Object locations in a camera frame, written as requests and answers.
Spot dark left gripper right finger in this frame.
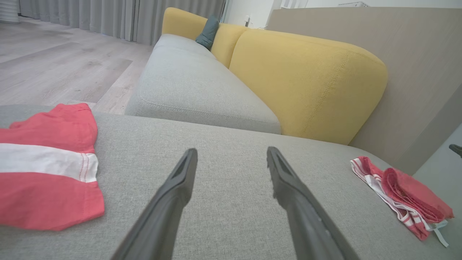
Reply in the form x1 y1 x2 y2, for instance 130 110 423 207
266 146 361 260

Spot beige wooden panel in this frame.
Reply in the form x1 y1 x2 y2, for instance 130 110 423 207
266 6 462 176

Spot red white basketball jersey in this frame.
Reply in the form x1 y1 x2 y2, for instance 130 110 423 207
350 156 454 248

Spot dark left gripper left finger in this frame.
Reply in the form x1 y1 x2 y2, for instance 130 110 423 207
110 148 199 260

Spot small yellow sofa back cushion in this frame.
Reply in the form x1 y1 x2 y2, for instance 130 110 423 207
161 7 249 69

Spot grey sofa seat cushion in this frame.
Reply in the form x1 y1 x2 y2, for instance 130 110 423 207
125 34 282 135

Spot large yellow sofa back cushion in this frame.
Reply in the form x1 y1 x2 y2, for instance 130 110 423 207
229 29 388 146

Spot red shorts with white stripe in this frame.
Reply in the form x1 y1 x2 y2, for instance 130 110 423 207
0 103 105 231

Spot large grey fabric ottoman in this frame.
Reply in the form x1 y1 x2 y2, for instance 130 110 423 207
0 105 462 260

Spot teal throw pillow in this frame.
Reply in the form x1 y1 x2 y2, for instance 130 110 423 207
195 15 220 51

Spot grey curtain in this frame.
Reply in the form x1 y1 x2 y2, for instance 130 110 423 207
18 0 227 46

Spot white ribbed appliance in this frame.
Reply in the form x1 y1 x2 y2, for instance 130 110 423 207
0 0 20 24

